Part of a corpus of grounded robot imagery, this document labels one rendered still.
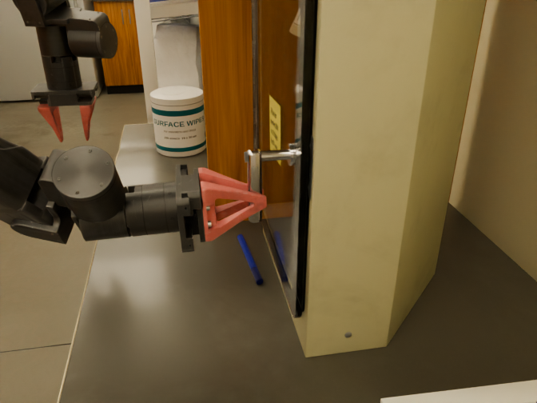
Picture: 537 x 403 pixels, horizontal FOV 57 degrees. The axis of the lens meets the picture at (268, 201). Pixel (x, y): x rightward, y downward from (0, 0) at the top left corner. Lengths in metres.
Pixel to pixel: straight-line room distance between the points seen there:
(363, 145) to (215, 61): 0.39
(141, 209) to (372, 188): 0.25
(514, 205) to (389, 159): 0.46
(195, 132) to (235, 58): 0.44
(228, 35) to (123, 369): 0.52
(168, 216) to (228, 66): 0.37
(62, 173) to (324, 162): 0.26
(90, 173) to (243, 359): 0.31
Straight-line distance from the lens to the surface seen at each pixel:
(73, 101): 0.92
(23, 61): 5.62
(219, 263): 0.83
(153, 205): 0.54
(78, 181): 0.49
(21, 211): 0.56
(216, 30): 0.83
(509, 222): 0.98
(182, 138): 1.24
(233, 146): 0.89
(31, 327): 2.34
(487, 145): 1.02
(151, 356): 0.68
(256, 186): 0.56
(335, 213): 0.55
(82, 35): 0.88
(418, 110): 0.53
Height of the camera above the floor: 1.41
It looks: 27 degrees down
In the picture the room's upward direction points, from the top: straight up
